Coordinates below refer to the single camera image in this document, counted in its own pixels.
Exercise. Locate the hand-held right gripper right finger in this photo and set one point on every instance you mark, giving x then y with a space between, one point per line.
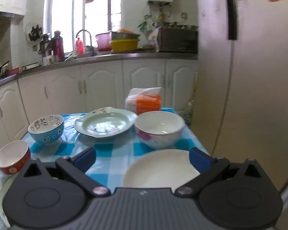
198 159

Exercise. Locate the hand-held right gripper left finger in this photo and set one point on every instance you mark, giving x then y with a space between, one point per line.
87 157

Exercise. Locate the pale green lobed plate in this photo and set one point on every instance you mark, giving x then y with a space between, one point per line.
105 124

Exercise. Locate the plain white plate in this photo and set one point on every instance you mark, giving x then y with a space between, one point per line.
160 169

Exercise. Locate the blue cartoon bowl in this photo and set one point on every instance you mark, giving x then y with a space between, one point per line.
46 131

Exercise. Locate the white pink-flower bowl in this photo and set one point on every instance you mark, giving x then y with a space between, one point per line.
158 127

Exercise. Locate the red bowl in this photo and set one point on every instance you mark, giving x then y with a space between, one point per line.
10 153

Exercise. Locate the metal bowls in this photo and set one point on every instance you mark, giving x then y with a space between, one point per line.
180 25

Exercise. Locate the blue checked tablecloth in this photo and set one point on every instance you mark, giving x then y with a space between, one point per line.
108 155

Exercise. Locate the patterned bag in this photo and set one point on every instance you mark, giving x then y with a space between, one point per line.
189 113

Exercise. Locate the white base cabinets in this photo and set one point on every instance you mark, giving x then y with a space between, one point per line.
100 83

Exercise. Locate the orange tissue pack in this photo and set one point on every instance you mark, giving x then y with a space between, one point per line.
146 103

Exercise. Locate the cream refrigerator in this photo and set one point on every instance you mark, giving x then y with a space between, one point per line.
259 88

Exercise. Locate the green cloth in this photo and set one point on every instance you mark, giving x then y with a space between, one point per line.
70 57

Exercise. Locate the white cup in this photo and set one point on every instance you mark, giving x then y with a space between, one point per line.
46 60

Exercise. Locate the flat cooktop board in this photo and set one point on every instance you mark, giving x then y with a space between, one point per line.
30 66

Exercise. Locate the red detergent bottle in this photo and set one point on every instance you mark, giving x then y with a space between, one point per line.
79 46

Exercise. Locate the dark kitchen countertop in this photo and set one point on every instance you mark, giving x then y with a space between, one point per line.
134 55

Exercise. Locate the pink pan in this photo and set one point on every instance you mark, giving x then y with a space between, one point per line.
13 71

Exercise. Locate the dark red thermos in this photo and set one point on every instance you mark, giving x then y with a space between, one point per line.
58 44

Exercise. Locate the yellow plastic basin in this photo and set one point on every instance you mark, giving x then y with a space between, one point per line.
123 45

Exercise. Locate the pink plastic basket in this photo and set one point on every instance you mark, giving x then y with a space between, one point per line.
103 40

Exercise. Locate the silver thermos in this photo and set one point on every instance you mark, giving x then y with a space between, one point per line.
44 45

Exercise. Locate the chrome faucet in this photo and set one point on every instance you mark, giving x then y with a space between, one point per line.
85 32

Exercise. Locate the floral plastic bag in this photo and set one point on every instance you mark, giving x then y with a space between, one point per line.
153 40

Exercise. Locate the metal tray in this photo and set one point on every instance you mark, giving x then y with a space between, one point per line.
124 36

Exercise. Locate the knife rack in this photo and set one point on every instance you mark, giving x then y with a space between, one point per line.
34 32

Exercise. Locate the kitchen window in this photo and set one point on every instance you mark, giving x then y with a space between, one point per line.
69 16

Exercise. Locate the range hood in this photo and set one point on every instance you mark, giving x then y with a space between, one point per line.
0 20

